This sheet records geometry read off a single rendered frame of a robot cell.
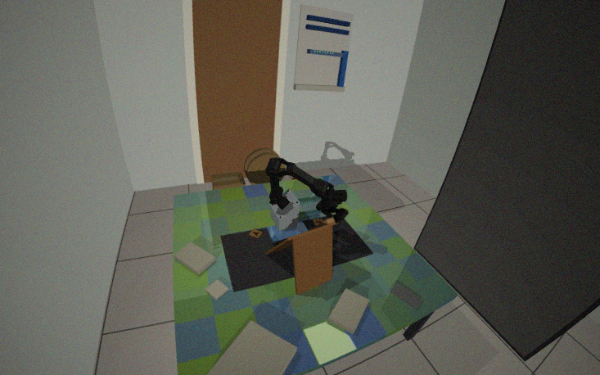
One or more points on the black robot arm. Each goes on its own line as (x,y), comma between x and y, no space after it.
(317,185)

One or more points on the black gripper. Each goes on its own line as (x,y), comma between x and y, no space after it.
(330,208)

